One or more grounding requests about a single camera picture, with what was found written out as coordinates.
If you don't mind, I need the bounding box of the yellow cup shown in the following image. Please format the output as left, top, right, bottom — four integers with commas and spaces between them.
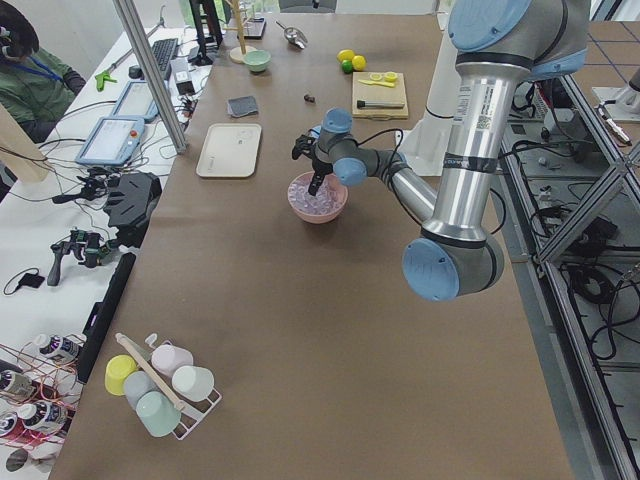
104, 354, 138, 396

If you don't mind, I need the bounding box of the lemon half upper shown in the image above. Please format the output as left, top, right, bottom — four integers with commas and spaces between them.
384, 72, 398, 83

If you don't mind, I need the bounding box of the teach pendant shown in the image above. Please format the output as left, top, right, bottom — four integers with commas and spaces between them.
75, 116, 145, 167
111, 80, 159, 122

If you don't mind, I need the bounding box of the black keyboard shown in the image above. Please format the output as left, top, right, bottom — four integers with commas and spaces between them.
151, 38, 178, 80

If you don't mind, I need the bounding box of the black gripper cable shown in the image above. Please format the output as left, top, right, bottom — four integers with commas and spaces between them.
357, 128, 405, 161

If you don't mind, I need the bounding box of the yellow lemon lower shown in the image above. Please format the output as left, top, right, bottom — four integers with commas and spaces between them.
351, 55, 367, 72

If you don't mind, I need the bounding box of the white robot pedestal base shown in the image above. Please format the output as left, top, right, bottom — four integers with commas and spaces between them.
399, 35, 460, 176

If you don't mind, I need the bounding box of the white cup rack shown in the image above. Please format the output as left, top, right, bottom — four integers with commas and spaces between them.
115, 333, 222, 440

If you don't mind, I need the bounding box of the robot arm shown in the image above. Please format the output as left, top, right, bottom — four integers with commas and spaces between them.
292, 1, 590, 301

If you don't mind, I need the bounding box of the pink bowl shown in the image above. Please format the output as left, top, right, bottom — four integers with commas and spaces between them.
289, 171, 349, 224

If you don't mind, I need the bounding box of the yellow lemon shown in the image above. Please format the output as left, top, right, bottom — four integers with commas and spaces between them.
351, 55, 367, 72
336, 49, 355, 63

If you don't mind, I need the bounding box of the bamboo cutting board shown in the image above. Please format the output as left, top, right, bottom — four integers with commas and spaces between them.
351, 72, 409, 120

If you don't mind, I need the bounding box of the aluminium frame post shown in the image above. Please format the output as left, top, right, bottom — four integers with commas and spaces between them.
113, 0, 187, 154

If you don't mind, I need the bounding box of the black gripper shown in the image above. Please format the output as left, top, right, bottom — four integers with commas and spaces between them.
307, 158, 333, 196

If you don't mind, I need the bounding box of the grey cup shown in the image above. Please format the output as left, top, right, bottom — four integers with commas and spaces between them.
123, 370, 156, 410

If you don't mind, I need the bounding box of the mint cup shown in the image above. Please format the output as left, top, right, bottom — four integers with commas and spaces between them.
135, 391, 181, 437

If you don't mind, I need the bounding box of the seated person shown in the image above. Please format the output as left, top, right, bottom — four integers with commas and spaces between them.
1, 1, 86, 143

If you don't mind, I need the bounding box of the black framed tray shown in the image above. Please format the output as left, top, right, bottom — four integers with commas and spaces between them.
242, 18, 266, 40

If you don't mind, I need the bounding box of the pink cup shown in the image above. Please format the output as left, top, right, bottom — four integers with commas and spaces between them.
151, 344, 194, 377

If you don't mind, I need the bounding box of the light blue plastic cup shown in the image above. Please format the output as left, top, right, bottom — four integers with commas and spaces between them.
308, 125, 321, 139

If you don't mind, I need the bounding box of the teach pendant far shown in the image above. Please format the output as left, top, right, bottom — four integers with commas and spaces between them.
111, 80, 159, 122

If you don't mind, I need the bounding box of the white cup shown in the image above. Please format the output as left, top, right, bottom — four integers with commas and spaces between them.
171, 365, 215, 402

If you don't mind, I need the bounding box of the yellow plastic knife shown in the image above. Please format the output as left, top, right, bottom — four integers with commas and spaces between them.
357, 79, 396, 88

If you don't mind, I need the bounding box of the clear ice cubes pile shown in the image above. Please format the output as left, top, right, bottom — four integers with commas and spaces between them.
287, 177, 346, 215

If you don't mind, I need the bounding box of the teach pendant near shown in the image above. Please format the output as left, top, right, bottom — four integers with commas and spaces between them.
75, 116, 145, 167

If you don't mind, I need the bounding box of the cream rabbit tray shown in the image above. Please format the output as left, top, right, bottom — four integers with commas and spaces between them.
196, 123, 262, 178

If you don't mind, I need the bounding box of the grey folded cloth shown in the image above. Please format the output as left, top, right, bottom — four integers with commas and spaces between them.
227, 96, 259, 118

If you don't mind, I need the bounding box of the metal ice scoop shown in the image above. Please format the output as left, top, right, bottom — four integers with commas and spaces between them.
276, 21, 308, 50

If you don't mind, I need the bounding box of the green lime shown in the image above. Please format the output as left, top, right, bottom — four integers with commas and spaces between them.
341, 60, 354, 74

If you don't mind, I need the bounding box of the wooden cup tree stand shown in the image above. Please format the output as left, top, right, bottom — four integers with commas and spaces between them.
225, 0, 256, 64

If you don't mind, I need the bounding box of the mint green bowl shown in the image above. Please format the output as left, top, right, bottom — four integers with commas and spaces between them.
243, 50, 271, 73

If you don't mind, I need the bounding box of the yellow lemon upper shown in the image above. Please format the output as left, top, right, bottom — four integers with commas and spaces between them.
336, 49, 355, 63

